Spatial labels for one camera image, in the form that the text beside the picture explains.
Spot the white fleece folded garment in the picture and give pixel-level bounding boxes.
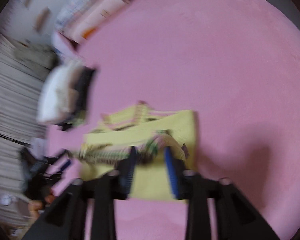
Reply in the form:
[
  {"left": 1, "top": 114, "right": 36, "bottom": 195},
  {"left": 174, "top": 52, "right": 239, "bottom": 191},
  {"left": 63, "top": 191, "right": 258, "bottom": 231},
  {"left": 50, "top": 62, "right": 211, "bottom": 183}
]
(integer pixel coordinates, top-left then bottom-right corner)
[{"left": 36, "top": 62, "right": 80, "bottom": 125}]

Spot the yellow striped knit sweater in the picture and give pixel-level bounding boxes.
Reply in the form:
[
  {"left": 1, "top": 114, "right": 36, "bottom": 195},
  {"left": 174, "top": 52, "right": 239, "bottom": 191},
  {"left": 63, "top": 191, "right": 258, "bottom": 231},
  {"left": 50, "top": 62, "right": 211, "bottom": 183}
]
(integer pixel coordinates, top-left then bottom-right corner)
[{"left": 73, "top": 101, "right": 197, "bottom": 202}]

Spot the black folded garment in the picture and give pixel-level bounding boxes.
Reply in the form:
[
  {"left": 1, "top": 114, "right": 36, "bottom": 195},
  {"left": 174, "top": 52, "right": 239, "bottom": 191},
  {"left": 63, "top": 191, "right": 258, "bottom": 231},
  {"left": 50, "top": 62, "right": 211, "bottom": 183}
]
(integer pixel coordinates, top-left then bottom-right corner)
[{"left": 57, "top": 67, "right": 96, "bottom": 131}]

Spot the beige curtain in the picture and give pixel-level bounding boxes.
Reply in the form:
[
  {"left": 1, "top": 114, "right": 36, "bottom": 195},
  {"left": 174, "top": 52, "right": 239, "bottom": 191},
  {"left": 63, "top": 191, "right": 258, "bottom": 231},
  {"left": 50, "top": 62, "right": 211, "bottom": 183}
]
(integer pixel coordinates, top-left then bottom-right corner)
[{"left": 0, "top": 34, "right": 46, "bottom": 228}]

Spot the pink cartoon folded quilt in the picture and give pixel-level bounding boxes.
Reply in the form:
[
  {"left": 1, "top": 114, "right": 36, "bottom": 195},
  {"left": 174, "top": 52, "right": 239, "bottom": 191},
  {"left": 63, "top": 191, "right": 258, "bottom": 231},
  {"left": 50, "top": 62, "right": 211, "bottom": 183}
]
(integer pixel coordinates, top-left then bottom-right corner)
[{"left": 55, "top": 0, "right": 132, "bottom": 44}]

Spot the pink bed sheet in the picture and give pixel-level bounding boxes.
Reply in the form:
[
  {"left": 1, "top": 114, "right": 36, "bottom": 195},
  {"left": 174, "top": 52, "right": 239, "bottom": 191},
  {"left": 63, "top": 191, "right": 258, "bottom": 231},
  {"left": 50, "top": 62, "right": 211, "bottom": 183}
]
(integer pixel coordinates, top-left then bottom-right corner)
[{"left": 47, "top": 0, "right": 300, "bottom": 239}]

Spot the person's left hand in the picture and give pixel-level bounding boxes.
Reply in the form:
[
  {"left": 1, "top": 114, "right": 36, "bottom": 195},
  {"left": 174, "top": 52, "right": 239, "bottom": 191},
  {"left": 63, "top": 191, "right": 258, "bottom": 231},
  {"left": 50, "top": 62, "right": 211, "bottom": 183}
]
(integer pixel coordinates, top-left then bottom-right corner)
[{"left": 28, "top": 191, "right": 56, "bottom": 221}]

